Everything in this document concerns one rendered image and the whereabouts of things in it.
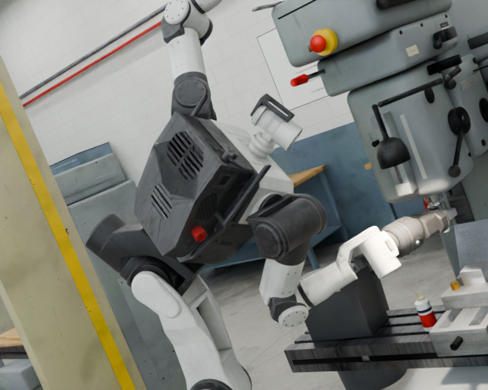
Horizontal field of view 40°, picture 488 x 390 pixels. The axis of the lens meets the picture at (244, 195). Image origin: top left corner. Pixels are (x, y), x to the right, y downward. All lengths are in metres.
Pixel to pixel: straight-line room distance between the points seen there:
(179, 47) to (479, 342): 1.05
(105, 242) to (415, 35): 0.92
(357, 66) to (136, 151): 7.39
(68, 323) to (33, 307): 0.17
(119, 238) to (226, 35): 5.91
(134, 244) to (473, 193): 1.08
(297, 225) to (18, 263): 1.67
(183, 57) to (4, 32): 8.85
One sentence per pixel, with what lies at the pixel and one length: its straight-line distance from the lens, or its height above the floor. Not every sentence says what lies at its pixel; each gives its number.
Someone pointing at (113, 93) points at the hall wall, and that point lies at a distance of 8.99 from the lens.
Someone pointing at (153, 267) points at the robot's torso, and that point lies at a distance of 1.71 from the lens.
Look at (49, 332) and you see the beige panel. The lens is 2.95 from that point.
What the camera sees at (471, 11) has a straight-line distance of 2.11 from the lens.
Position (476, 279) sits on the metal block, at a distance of 1.86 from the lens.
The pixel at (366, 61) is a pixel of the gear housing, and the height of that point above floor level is 1.68.
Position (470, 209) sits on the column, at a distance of 2.24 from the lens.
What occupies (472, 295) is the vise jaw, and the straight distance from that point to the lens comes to 1.81.
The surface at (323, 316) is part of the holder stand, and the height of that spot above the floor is 1.02.
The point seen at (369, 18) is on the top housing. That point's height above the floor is 1.77.
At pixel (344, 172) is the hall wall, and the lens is 7.04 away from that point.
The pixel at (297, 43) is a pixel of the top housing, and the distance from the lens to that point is 1.65.
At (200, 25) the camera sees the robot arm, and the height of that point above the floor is 1.94.
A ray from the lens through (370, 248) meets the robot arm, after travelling 1.68.
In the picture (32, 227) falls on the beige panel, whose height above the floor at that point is 1.57.
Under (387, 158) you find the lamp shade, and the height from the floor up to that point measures 1.46.
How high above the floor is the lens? 1.67
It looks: 6 degrees down
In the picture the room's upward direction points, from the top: 22 degrees counter-clockwise
